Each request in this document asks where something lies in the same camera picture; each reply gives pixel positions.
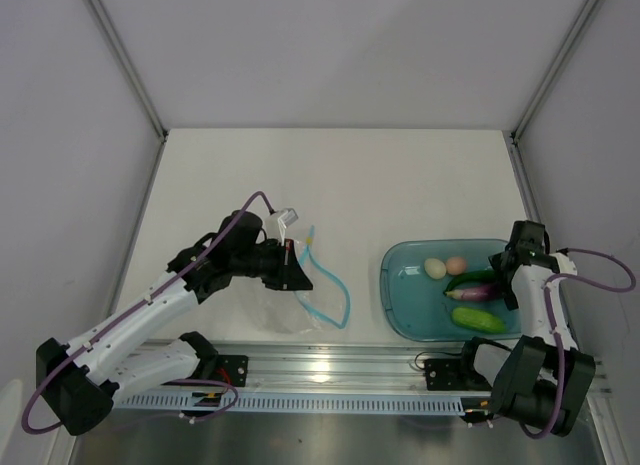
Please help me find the green chili pepper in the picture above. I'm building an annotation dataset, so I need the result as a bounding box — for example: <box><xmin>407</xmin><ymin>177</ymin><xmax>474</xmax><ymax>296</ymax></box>
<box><xmin>444</xmin><ymin>269</ymin><xmax>497</xmax><ymax>293</ymax></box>

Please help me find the white slotted cable duct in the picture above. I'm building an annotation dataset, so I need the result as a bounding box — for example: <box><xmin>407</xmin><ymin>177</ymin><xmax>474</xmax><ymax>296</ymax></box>
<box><xmin>116</xmin><ymin>390</ymin><xmax>465</xmax><ymax>416</ymax></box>

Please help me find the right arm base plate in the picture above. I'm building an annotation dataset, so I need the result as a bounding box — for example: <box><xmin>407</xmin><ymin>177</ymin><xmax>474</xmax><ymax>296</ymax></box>
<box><xmin>414</xmin><ymin>355</ymin><xmax>491</xmax><ymax>392</ymax></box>

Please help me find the frame post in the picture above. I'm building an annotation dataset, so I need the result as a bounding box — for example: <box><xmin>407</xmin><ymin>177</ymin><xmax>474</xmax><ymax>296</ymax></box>
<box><xmin>74</xmin><ymin>0</ymin><xmax>169</xmax><ymax>141</ymax></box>
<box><xmin>509</xmin><ymin>0</ymin><xmax>614</xmax><ymax>141</ymax></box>

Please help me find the left frame post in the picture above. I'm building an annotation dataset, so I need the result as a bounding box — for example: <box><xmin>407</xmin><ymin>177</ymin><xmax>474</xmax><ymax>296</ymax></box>
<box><xmin>74</xmin><ymin>0</ymin><xmax>169</xmax><ymax>141</ymax></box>

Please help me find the teal plastic tray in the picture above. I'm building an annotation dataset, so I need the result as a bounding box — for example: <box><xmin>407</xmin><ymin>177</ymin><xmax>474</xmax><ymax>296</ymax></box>
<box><xmin>379</xmin><ymin>239</ymin><xmax>521</xmax><ymax>342</ymax></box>

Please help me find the aluminium rail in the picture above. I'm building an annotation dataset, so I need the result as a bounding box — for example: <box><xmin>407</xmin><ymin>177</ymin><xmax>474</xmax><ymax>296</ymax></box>
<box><xmin>129</xmin><ymin>338</ymin><xmax>614</xmax><ymax>399</ymax></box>

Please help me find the right frame post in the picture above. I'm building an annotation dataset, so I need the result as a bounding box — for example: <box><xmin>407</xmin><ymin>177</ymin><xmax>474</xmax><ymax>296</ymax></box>
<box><xmin>509</xmin><ymin>0</ymin><xmax>614</xmax><ymax>141</ymax></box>

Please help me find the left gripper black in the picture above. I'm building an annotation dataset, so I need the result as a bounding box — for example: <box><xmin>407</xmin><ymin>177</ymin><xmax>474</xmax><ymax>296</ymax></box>
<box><xmin>231</xmin><ymin>238</ymin><xmax>313</xmax><ymax>292</ymax></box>

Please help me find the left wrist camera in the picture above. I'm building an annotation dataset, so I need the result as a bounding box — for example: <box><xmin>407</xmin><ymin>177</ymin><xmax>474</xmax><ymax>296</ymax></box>
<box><xmin>265</xmin><ymin>208</ymin><xmax>298</xmax><ymax>244</ymax></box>

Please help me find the purple eggplant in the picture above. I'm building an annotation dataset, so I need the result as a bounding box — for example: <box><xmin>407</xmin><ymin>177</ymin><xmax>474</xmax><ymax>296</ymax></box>
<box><xmin>445</xmin><ymin>284</ymin><xmax>502</xmax><ymax>302</ymax></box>

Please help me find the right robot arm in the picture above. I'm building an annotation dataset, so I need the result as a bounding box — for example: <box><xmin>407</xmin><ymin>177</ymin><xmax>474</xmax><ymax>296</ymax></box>
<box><xmin>456</xmin><ymin>221</ymin><xmax>595</xmax><ymax>439</ymax></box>

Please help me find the pink egg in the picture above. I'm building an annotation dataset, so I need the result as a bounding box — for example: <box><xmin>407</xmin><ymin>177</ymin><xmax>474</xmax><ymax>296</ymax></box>
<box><xmin>445</xmin><ymin>256</ymin><xmax>468</xmax><ymax>276</ymax></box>

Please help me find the green cucumber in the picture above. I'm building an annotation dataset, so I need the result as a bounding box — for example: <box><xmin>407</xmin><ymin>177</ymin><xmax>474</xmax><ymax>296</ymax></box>
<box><xmin>451</xmin><ymin>307</ymin><xmax>507</xmax><ymax>334</ymax></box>

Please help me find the clear zip top bag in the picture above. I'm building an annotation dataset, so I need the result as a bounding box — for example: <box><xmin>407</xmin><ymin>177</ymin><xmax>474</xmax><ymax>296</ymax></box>
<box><xmin>255</xmin><ymin>225</ymin><xmax>351</xmax><ymax>336</ymax></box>

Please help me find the white egg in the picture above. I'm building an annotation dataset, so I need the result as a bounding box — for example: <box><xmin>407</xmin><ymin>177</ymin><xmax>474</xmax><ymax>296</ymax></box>
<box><xmin>424</xmin><ymin>258</ymin><xmax>447</xmax><ymax>280</ymax></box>

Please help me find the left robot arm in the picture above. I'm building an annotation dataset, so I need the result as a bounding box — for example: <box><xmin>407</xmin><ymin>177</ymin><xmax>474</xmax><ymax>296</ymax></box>
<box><xmin>36</xmin><ymin>208</ymin><xmax>313</xmax><ymax>436</ymax></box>

